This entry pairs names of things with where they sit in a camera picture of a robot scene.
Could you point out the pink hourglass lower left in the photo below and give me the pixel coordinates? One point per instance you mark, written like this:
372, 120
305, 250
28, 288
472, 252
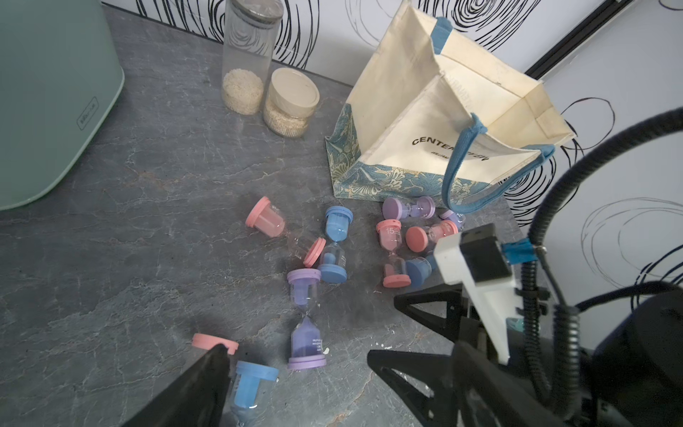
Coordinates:
207, 342

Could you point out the purple hourglass right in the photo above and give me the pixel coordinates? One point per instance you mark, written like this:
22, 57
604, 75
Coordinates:
457, 218

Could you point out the blue hourglass lower left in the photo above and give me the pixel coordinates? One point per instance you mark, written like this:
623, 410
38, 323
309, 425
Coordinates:
251, 391

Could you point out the cream canvas tote bag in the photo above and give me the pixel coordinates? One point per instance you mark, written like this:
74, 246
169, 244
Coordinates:
434, 114

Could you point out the blue hourglass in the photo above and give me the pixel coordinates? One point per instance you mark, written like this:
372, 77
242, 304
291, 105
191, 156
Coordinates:
420, 269
332, 262
251, 391

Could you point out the blue hourglass upper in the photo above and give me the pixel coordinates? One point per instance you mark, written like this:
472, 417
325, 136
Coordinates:
332, 262

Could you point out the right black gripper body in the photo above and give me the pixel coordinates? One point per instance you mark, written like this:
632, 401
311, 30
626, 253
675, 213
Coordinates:
489, 394

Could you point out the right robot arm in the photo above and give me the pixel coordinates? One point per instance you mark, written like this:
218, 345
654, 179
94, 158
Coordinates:
633, 378

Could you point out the pink hourglass number fifteen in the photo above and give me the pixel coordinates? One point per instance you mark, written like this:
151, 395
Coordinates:
395, 268

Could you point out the pink hourglass far left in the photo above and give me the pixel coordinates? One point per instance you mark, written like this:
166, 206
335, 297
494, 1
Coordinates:
268, 219

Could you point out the pink hourglass near bag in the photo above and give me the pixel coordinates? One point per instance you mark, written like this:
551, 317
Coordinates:
420, 238

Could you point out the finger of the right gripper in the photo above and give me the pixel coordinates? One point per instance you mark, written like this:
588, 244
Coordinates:
432, 386
443, 309

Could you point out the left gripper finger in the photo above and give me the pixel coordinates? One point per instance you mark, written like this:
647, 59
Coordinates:
196, 398

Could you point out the tall glass jar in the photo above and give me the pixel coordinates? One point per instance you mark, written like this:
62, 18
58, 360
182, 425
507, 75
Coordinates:
250, 30

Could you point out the purple hourglass centre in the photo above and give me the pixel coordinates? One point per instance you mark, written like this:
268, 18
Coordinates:
306, 341

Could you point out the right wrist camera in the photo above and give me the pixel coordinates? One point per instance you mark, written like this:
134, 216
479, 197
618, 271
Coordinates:
475, 260

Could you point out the purple hourglass by bag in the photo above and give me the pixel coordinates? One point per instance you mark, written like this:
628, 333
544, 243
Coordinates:
396, 209

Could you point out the mint green toaster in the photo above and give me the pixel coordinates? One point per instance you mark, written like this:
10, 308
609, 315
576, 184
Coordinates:
60, 77

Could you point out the blue hourglass centre right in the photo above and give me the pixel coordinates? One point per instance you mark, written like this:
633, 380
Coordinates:
420, 269

